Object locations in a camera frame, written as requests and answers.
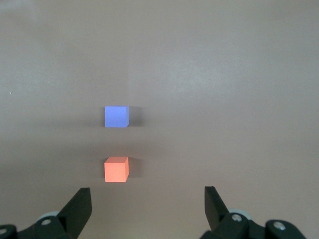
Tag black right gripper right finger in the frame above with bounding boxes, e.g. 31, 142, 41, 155
201, 185, 266, 239

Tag orange foam block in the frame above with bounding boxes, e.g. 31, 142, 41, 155
104, 156, 130, 184

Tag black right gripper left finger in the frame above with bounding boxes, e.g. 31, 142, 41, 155
18, 188, 93, 239

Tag purple foam block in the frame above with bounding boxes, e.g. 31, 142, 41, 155
104, 106, 130, 128

